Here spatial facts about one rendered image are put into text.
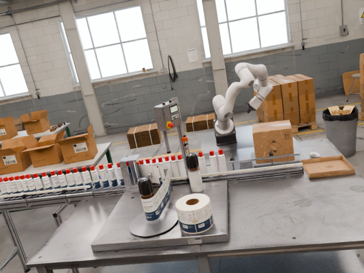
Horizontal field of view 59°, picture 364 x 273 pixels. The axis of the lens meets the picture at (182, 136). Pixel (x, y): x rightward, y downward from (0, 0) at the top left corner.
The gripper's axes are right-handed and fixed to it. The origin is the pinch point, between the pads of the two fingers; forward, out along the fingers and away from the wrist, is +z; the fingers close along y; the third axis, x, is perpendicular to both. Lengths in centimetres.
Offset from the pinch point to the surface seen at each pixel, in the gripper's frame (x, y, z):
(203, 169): -70, -38, 54
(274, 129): -63, -8, -2
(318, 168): -93, 23, 0
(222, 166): -75, -30, 43
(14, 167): 94, -144, 221
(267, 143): -64, -5, 10
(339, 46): 393, 301, -234
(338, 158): -88, 37, -14
